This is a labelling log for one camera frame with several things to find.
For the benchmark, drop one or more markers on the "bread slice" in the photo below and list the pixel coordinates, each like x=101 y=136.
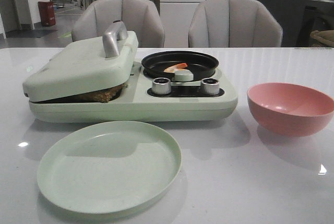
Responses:
x=103 y=96

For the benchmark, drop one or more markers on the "right grey upholstered chair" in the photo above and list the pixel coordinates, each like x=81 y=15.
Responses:
x=233 y=24

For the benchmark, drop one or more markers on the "white cabinet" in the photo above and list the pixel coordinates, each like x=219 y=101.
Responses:
x=176 y=16

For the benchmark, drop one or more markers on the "grey upholstered chair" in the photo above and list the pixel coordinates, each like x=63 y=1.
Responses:
x=233 y=24
x=140 y=16

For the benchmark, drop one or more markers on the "right silver control knob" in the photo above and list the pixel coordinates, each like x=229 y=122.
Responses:
x=209 y=86

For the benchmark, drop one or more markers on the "left silver control knob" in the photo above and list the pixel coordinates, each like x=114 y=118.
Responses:
x=161 y=86

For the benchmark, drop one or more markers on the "pink plastic bowl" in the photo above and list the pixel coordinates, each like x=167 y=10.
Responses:
x=290 y=109

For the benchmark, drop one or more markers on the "dark washing machine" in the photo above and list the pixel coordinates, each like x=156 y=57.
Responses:
x=318 y=15

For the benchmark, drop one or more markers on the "red trash bin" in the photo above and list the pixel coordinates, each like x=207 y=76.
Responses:
x=46 y=11

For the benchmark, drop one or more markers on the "silver control knob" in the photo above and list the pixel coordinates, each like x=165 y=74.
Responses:
x=161 y=86
x=209 y=86

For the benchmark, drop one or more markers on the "left grey upholstered chair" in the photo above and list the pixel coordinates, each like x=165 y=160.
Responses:
x=140 y=16

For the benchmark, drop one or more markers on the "mint green round plate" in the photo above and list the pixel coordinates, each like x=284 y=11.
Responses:
x=110 y=168

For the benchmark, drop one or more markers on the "beige cushion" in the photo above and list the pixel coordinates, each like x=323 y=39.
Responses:
x=322 y=38

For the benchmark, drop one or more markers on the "mint green breakfast maker base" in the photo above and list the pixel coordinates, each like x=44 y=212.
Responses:
x=135 y=104

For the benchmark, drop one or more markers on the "cooked shrimp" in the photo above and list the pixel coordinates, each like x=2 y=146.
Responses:
x=176 y=67

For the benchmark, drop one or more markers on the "breakfast maker hinged lid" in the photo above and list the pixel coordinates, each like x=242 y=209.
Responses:
x=83 y=66

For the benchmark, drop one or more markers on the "black round frying pan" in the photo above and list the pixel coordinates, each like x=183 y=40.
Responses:
x=199 y=65

